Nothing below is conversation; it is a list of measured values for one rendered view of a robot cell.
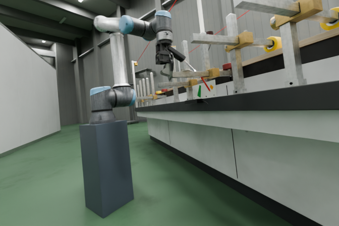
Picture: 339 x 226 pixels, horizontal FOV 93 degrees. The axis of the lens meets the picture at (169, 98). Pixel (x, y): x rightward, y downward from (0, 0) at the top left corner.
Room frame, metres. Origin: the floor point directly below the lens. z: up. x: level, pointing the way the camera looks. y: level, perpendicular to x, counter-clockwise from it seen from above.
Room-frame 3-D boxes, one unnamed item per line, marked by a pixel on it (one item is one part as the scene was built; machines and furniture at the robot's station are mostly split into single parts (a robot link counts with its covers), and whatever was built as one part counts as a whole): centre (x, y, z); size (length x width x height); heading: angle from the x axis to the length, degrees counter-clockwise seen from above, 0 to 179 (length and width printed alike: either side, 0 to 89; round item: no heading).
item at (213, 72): (1.00, -0.27, 0.85); 0.13 x 0.06 x 0.05; 22
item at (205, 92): (1.04, -0.22, 0.75); 0.26 x 0.01 x 0.10; 22
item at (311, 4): (0.54, -0.45, 0.95); 0.13 x 0.06 x 0.05; 22
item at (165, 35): (0.88, -0.01, 1.05); 0.10 x 0.09 x 0.05; 21
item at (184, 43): (1.26, -0.16, 0.93); 0.03 x 0.03 x 0.48; 22
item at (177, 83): (1.20, -0.13, 0.82); 0.43 x 0.03 x 0.04; 112
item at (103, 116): (1.24, 0.52, 0.65); 0.19 x 0.19 x 0.10
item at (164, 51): (0.88, 0.00, 0.97); 0.09 x 0.08 x 0.12; 112
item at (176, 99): (1.50, -0.06, 0.93); 0.05 x 0.04 x 0.45; 22
